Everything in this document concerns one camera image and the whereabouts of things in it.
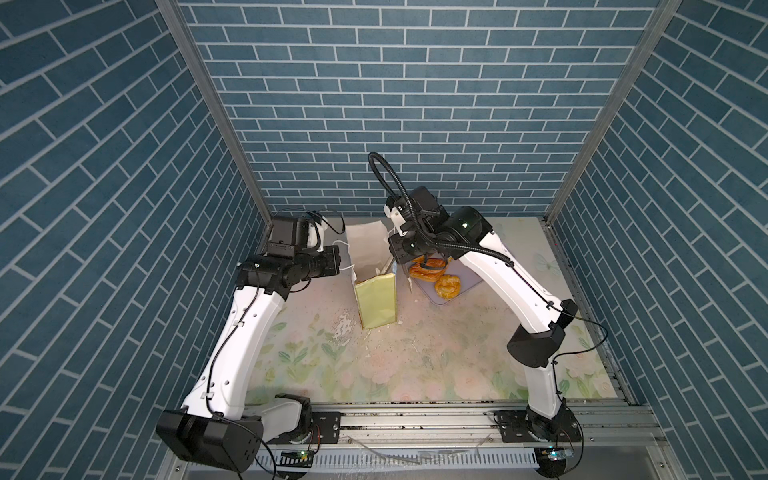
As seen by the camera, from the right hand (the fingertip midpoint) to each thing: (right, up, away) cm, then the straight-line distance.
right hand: (388, 244), depth 72 cm
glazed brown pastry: (+12, -10, +27) cm, 31 cm away
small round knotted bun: (+19, -14, +24) cm, 33 cm away
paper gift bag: (-4, -8, +7) cm, 11 cm away
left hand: (-11, -3, +1) cm, 12 cm away
